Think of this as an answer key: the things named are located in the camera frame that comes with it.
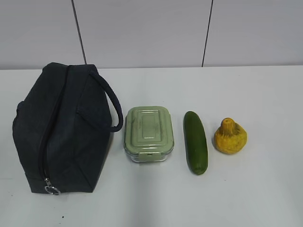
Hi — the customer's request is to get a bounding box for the green lid glass container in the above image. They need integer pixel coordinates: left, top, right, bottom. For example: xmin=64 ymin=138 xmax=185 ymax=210
xmin=124 ymin=106 xmax=174 ymax=163

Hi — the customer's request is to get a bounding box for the green cucumber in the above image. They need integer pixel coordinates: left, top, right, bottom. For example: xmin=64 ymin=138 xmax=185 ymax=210
xmin=183 ymin=111 xmax=208 ymax=175

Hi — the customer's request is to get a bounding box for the yellow squash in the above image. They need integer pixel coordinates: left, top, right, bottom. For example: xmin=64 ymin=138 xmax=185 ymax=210
xmin=214 ymin=118 xmax=247 ymax=155

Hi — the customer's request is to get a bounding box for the dark blue lunch bag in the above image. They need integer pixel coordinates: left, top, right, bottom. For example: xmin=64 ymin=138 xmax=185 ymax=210
xmin=12 ymin=62 xmax=124 ymax=195

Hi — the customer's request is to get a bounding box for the silver zipper pull ring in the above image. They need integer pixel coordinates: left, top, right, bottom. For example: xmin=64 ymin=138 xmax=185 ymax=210
xmin=44 ymin=177 xmax=62 ymax=196

